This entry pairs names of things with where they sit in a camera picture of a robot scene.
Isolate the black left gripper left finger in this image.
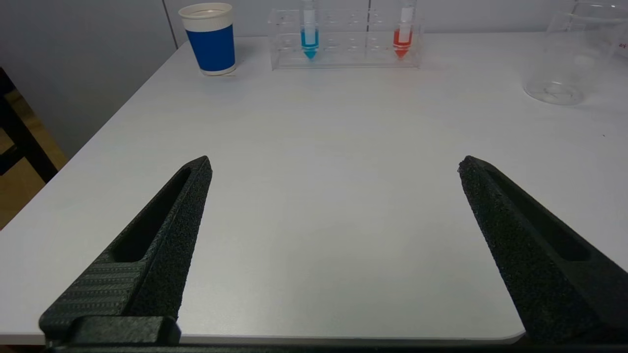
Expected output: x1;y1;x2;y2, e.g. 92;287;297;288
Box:
39;156;213;346

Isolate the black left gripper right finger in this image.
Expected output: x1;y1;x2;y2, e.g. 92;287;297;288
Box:
458;156;628;346

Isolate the clear glass beaker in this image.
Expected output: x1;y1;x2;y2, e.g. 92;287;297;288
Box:
523;2;628;106

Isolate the test tube with red pigment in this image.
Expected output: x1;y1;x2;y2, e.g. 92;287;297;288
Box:
392;0;417;59

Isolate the test tube with blue pigment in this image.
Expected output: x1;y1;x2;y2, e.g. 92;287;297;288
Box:
300;0;320;60

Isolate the clear acrylic test tube rack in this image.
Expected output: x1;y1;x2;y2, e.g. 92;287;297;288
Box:
267;6;422;70

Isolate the black framed wooden table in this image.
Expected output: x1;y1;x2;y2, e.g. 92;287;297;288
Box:
0;66;59;184

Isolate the blue white paper cup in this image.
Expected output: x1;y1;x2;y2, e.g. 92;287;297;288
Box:
178;2;236;76

